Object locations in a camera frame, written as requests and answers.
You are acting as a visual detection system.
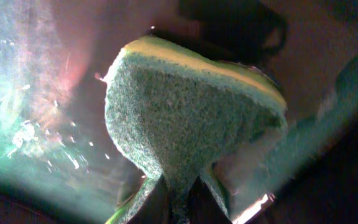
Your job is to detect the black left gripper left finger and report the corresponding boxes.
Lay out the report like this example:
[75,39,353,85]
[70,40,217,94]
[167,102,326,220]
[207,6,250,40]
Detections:
[127,175,170,224]

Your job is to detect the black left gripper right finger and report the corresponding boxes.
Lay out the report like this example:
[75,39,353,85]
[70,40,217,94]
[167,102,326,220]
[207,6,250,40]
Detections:
[188,177,232,224]

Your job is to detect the green yellow scrub sponge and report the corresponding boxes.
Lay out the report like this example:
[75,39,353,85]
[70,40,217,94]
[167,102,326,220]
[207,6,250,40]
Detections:
[104,35,287,223]

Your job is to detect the dark green rectangular tray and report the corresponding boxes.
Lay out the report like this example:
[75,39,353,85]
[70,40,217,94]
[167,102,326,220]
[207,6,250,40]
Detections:
[0,0,358,223]

